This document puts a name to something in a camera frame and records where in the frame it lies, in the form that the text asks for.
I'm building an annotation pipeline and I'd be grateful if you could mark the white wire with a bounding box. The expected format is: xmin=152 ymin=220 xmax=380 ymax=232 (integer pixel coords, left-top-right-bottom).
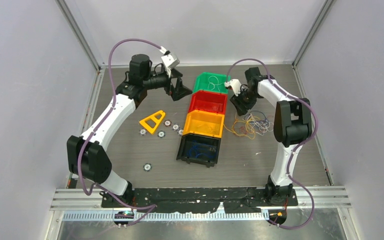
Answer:
xmin=206 ymin=75 xmax=228 ymax=91

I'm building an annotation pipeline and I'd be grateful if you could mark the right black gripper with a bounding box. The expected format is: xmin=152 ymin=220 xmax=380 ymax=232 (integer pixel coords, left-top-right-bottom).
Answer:
xmin=230 ymin=87 xmax=261 ymax=117

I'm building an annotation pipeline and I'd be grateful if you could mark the lone round disc front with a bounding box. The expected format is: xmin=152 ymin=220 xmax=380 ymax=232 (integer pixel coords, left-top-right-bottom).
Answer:
xmin=143 ymin=163 xmax=152 ymax=172

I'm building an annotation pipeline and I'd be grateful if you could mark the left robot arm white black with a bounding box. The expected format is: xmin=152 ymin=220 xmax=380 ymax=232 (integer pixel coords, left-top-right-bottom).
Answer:
xmin=66 ymin=53 xmax=192 ymax=207

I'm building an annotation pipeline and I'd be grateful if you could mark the round disc red centre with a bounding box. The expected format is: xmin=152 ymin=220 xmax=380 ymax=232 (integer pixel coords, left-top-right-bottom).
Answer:
xmin=164 ymin=120 xmax=172 ymax=127

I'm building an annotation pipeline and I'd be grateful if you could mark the multicolour wire bundle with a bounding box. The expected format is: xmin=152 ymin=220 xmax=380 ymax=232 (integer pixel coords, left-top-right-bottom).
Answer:
xmin=224 ymin=110 xmax=275 ymax=141

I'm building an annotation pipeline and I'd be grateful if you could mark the round disc middle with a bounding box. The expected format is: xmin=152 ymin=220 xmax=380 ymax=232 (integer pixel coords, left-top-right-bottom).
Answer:
xmin=172 ymin=124 xmax=180 ymax=131

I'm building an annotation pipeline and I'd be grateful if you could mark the round disc lower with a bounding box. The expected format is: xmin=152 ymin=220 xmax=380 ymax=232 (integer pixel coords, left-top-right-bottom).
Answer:
xmin=157 ymin=130 xmax=166 ymax=138

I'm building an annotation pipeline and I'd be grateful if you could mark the green plastic bin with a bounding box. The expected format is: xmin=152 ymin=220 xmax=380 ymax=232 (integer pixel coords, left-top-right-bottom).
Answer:
xmin=193 ymin=72 xmax=231 ymax=94

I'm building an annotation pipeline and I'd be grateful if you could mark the yellow triangular plastic piece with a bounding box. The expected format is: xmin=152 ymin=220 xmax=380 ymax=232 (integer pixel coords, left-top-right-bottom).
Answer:
xmin=139 ymin=110 xmax=166 ymax=135

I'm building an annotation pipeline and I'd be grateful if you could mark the round disc beside bin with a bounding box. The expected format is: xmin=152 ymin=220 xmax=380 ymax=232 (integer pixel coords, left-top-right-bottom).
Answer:
xmin=177 ymin=129 xmax=184 ymax=136

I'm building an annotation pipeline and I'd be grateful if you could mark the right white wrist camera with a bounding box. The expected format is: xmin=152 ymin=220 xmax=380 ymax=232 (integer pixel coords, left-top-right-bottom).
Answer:
xmin=224 ymin=79 xmax=242 ymax=97

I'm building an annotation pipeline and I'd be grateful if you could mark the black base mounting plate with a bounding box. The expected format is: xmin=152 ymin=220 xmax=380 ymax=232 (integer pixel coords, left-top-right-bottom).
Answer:
xmin=99 ymin=187 xmax=299 ymax=214

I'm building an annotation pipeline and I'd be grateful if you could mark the black plastic bin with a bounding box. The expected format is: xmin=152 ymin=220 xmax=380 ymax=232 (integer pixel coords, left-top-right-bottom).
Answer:
xmin=176 ymin=133 xmax=222 ymax=168

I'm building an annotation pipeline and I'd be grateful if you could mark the aluminium frame rail front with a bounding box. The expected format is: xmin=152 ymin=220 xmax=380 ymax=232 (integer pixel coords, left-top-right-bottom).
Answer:
xmin=50 ymin=187 xmax=352 ymax=222

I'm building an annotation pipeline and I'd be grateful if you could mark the yellow plastic bin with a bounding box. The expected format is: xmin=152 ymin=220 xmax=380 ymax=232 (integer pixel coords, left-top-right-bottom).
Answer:
xmin=183 ymin=110 xmax=225 ymax=138

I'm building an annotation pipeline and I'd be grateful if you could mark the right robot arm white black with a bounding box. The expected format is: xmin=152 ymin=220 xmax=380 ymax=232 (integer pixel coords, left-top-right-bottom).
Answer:
xmin=224 ymin=67 xmax=313 ymax=205

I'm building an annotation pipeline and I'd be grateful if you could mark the blue wire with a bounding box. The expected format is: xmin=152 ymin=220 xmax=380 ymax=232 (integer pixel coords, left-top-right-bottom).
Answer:
xmin=185 ymin=141 xmax=219 ymax=161

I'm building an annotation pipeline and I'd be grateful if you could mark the red plastic bin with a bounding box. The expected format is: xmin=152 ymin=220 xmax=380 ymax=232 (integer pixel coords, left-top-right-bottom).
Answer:
xmin=188 ymin=90 xmax=228 ymax=115

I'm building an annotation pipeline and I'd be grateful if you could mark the round disc left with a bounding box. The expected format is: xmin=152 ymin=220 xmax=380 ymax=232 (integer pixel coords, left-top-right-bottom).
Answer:
xmin=139 ymin=129 xmax=148 ymax=136

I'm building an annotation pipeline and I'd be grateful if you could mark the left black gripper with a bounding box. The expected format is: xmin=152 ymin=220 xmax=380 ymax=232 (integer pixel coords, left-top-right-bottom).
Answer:
xmin=143 ymin=67 xmax=192 ymax=101

